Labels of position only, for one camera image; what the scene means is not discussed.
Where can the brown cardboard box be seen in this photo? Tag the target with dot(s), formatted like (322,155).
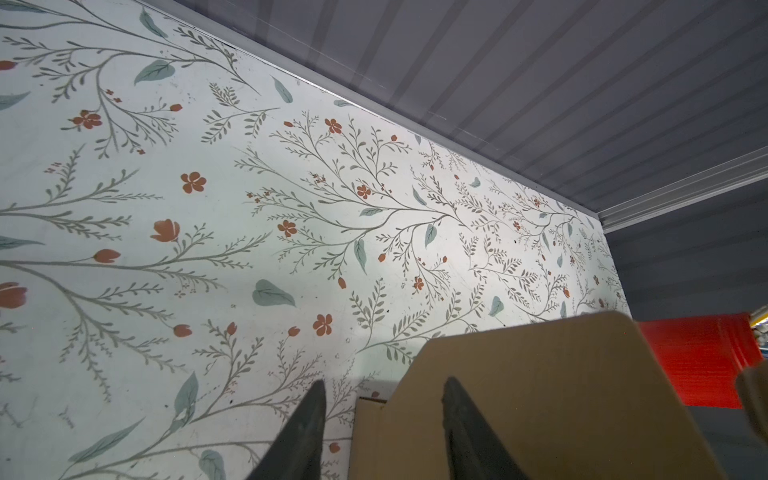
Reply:
(577,398)

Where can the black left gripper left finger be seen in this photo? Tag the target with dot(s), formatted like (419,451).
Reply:
(296,452)

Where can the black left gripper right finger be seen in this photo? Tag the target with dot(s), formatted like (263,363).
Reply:
(474,451)

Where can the red metal pencil cup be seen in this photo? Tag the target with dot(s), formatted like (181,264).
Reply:
(703,356)

